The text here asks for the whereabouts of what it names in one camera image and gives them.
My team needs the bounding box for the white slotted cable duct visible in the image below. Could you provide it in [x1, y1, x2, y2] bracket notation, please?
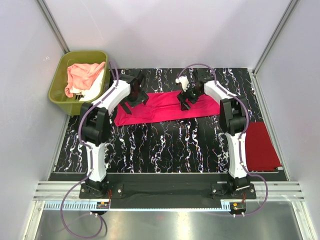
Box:
[44, 199, 247, 211]

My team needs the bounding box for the peach pink cloth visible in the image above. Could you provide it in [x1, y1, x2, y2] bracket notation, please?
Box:
[64, 61, 106, 98]

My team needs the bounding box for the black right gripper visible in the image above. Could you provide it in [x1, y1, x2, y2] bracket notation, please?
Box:
[176, 82, 203, 112]

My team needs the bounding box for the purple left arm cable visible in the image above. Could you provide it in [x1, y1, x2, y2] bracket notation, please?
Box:
[59, 59, 121, 238]

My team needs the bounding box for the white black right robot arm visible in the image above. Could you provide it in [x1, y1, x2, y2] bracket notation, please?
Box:
[175, 72, 250, 199]

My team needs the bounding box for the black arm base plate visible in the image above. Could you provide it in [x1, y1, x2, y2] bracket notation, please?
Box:
[79, 173, 257, 210]

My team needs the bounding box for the olive green plastic tub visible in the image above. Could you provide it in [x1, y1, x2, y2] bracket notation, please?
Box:
[48, 50, 110, 116]

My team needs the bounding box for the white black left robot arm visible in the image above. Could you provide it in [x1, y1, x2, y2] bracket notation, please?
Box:
[78, 69, 149, 198]

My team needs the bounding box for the bright pink t shirt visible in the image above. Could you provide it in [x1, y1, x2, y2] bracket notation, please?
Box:
[114, 91, 220, 127]

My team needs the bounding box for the white cloth in tub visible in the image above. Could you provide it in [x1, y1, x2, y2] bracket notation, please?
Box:
[71, 69, 105, 102]

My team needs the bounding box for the dark red folded t shirt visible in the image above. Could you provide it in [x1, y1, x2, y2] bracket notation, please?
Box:
[245, 122, 282, 172]

